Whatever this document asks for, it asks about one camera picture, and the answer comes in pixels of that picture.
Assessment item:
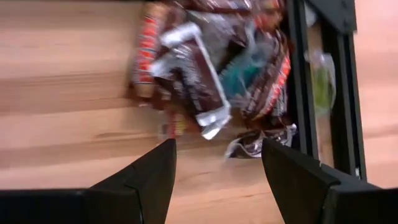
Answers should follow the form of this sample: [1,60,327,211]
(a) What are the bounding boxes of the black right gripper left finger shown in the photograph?
[0,138,177,224]

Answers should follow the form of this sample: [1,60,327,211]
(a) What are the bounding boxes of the green gummy candy clear wrapper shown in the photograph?
[306,49,337,116]

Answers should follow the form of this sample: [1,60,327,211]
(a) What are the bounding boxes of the black aluminium frame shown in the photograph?
[285,0,368,182]

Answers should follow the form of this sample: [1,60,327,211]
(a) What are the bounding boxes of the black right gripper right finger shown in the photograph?
[262,138,398,224]

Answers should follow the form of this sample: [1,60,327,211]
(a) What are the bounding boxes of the red-brown wrapped chocolate bar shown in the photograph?
[241,29,292,121]
[129,2,164,99]

